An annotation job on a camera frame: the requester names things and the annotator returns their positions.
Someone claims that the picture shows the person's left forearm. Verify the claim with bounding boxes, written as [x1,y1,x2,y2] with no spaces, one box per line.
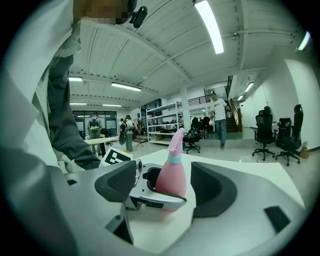
[47,54,102,171]

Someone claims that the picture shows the white pillar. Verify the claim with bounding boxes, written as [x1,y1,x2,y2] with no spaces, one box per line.
[179,87,192,131]

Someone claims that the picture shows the person's white clothing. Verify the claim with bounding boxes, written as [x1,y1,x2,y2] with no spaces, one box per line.
[0,0,83,174]

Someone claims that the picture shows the green backpack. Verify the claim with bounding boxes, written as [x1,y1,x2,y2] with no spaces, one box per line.
[89,118,100,133]

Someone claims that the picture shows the round wooden pedestal table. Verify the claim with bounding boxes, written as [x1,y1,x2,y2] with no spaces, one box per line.
[84,136,119,157]

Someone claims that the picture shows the pink spray bottle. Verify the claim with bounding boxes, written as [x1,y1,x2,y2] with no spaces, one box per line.
[154,161,188,213]

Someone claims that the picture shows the white shelving rack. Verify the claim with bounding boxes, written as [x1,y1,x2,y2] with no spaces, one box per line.
[145,101,185,146]

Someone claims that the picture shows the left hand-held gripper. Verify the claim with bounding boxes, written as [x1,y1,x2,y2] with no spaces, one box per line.
[99,147,188,211]

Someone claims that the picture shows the black mezzanine railing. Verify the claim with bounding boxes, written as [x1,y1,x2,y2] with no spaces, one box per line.
[187,95,212,108]

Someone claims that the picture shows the staircase with railing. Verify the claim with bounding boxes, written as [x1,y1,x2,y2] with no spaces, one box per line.
[225,74,244,134]

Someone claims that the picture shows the black office chair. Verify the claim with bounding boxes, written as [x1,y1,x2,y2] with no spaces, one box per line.
[251,106,278,162]
[183,126,202,154]
[274,104,305,167]

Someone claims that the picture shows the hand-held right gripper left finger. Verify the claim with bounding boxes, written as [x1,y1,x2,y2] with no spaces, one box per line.
[4,149,151,256]

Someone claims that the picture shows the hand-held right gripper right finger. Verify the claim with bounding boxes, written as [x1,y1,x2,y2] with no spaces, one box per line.
[154,161,306,256]

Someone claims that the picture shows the black head-worn camera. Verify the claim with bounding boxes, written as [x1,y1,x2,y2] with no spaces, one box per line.
[128,6,149,29]

